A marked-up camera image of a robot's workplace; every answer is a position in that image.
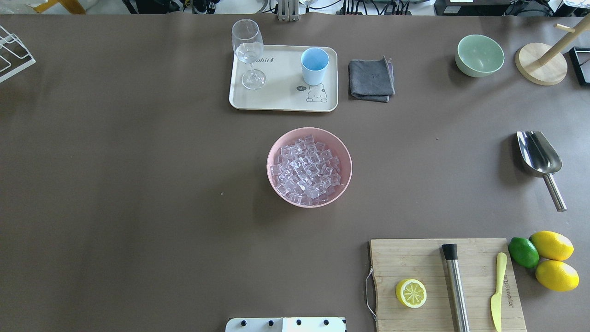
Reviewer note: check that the stainless steel ice scoop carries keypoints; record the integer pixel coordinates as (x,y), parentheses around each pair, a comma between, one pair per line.
(541,160)

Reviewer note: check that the pile of clear ice cubes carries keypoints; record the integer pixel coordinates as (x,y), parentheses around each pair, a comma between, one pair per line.
(306,168)

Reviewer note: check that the light blue cup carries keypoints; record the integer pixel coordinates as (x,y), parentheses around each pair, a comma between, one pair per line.
(314,62)

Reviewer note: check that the pink bowl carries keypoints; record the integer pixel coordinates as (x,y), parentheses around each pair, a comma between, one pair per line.
(309,203)

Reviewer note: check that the cream rabbit serving tray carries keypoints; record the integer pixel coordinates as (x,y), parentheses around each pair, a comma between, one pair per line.
(285,89)

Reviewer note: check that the folded grey cloth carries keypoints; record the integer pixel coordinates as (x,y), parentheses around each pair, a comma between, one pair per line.
(371,80)

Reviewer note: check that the clear wine glass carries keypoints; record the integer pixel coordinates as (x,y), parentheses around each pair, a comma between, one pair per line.
(248,47)

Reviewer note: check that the bamboo cutting board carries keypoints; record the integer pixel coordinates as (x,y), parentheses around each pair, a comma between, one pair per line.
(396,259)

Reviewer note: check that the half lemon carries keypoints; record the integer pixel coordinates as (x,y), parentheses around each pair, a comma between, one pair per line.
(411,293)

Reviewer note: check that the steel muddler black tip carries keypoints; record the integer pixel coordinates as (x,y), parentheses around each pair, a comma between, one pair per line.
(451,258)

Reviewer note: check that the light green bowl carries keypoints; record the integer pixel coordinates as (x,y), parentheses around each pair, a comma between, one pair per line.
(478,56)

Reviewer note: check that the yellow plastic knife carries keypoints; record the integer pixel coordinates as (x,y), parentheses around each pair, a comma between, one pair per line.
(496,298)

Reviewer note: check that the green lime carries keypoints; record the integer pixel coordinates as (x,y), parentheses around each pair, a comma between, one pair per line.
(523,252)

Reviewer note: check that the upper yellow lemon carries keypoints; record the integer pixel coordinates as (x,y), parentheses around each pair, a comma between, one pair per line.
(552,245)

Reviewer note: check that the yellow lemon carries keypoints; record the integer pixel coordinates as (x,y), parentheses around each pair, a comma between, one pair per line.
(552,245)
(557,276)

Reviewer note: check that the lower yellow lemon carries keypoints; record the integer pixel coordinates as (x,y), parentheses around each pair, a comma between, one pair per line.
(557,276)

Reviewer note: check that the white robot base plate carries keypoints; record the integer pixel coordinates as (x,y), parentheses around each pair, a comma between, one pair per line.
(287,324)

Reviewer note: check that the white wire cup rack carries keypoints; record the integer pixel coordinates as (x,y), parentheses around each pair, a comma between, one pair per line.
(14,55)

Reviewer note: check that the black picture frame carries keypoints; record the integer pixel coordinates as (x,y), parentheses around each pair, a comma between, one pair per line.
(580,57)

